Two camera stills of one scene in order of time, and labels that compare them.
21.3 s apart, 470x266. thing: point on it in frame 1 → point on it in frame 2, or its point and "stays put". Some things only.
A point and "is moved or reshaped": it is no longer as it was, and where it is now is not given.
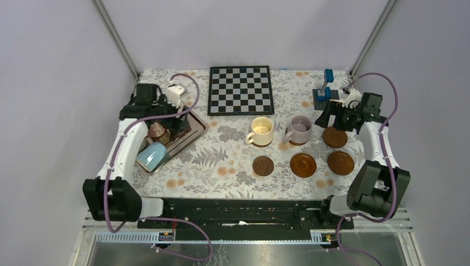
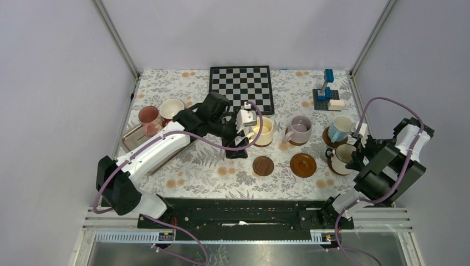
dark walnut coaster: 262,165 stays put
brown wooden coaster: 302,165 stays put
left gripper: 180,123 → 231,142
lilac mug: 301,127 stays put
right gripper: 331,109 → 358,155
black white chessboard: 240,90 stays put
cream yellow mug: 261,133 stays put
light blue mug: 151,156 is moved or reshaped
